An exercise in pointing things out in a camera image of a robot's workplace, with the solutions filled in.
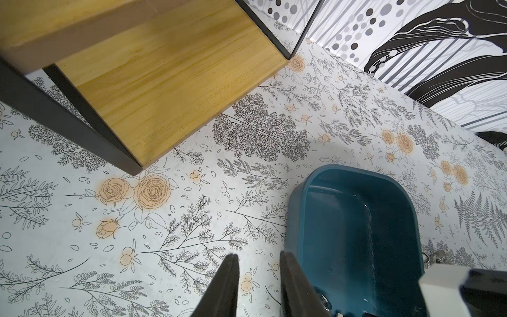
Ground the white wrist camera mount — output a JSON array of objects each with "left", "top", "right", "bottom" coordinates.
[{"left": 419, "top": 263, "right": 507, "bottom": 317}]

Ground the teal plastic storage box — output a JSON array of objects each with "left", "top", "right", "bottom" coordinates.
[{"left": 285, "top": 165, "right": 427, "bottom": 316}]

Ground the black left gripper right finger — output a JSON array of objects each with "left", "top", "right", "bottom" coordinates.
[{"left": 279, "top": 251, "right": 330, "bottom": 316}]

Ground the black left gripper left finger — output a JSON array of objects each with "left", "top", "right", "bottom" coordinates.
[{"left": 191, "top": 254, "right": 240, "bottom": 317}]

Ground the wooden shelf black metal frame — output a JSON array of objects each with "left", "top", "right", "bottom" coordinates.
[{"left": 1, "top": 1, "right": 304, "bottom": 175}]

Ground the black white striped cloth roll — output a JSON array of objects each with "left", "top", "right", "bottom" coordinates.
[{"left": 477, "top": 132, "right": 507, "bottom": 151}]

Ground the silver wing nut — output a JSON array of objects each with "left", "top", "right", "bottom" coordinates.
[{"left": 422, "top": 250, "right": 448, "bottom": 265}]

